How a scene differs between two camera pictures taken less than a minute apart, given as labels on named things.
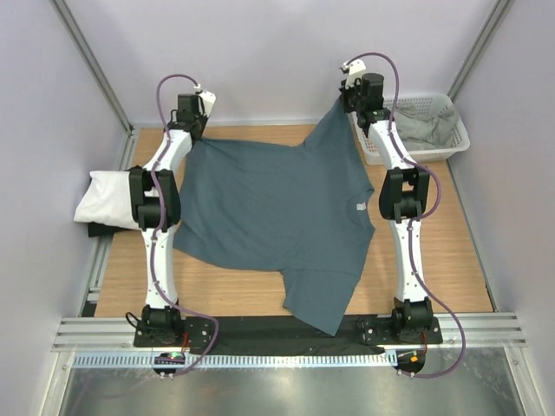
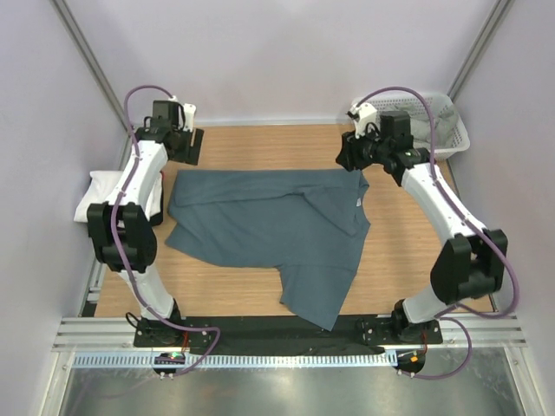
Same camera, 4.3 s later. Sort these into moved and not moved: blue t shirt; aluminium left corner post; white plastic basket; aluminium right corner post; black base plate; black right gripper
Moved: black right gripper; blue t shirt
Not moved: aluminium right corner post; aluminium left corner post; black base plate; white plastic basket
